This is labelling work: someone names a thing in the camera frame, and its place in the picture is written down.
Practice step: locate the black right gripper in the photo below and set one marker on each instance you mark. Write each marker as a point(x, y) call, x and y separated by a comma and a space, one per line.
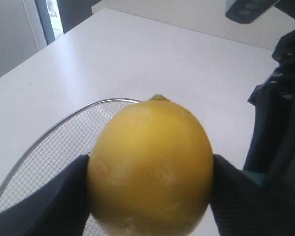
point(271, 156)

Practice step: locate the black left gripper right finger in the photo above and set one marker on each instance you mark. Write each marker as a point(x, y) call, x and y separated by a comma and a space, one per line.
point(242, 208)

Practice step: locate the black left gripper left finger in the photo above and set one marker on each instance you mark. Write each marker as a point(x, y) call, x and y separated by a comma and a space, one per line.
point(59, 208)

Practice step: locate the yellow lemon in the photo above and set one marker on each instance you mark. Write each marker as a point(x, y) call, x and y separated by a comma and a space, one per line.
point(150, 172)

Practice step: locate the oval steel mesh basket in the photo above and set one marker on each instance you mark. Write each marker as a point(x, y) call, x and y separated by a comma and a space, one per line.
point(71, 137)

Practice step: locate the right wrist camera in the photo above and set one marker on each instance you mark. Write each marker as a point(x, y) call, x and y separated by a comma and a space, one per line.
point(246, 11)

